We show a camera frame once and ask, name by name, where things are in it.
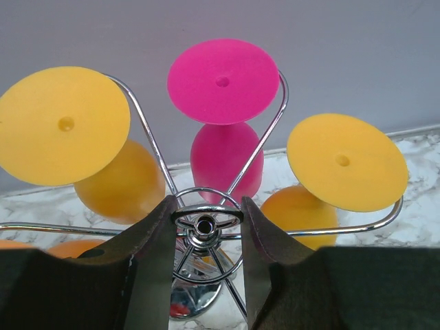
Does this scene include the yellow wine glass right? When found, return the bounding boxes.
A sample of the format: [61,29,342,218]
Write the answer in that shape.
[261,113,408,231]

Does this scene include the pink wine glass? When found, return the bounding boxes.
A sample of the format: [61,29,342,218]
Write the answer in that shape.
[167,38,280,193]

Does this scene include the yellow wine glass left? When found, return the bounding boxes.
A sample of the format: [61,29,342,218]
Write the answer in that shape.
[1,66,166,225]

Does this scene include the yellow wine glass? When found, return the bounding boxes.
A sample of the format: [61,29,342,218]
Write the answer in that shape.
[1,66,166,225]
[261,113,408,231]

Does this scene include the chrome wine glass rack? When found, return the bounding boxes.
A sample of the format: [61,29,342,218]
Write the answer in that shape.
[1,70,404,321]

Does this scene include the red wine glass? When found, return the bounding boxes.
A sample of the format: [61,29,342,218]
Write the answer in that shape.
[170,303,189,318]

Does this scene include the orange wine glass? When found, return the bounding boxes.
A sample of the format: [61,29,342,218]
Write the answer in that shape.
[1,239,105,259]

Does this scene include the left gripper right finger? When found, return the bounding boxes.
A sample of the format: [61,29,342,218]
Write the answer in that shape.
[241,197,439,329]

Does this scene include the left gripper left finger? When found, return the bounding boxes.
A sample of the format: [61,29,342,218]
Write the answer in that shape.
[1,196,177,329]

